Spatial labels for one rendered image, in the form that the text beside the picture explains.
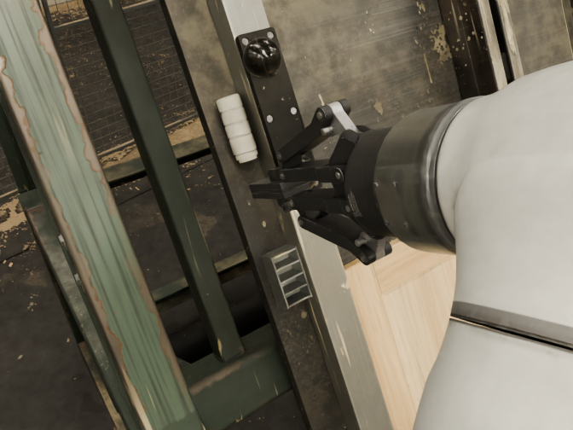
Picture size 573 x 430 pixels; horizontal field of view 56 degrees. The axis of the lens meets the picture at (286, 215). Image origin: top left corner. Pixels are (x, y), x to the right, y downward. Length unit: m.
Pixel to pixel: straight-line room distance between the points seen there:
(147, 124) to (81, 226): 0.18
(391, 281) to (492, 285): 0.56
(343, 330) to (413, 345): 0.15
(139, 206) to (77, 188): 2.31
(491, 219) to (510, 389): 0.07
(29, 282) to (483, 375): 2.50
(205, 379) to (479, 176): 0.56
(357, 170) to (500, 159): 0.13
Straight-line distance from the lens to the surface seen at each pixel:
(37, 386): 2.27
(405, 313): 0.81
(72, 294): 1.39
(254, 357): 0.76
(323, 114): 0.40
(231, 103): 0.65
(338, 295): 0.71
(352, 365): 0.75
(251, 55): 0.54
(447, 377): 0.24
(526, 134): 0.24
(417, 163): 0.30
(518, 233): 0.23
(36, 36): 0.59
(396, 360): 0.82
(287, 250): 0.68
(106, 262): 0.59
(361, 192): 0.35
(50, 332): 2.42
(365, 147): 0.36
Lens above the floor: 1.76
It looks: 40 degrees down
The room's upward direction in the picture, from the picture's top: straight up
